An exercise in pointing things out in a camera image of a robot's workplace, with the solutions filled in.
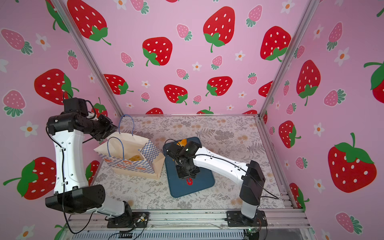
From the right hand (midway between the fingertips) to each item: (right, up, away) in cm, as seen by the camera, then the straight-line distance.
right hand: (188, 171), depth 76 cm
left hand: (-34, +24, -5) cm, 42 cm away
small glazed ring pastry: (-35, +4, +17) cm, 39 cm away
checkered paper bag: (-42, +6, +20) cm, 47 cm away
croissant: (-6, +12, +28) cm, 31 cm away
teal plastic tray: (-5, -12, +9) cm, 15 cm away
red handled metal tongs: (+2, -3, -7) cm, 8 cm away
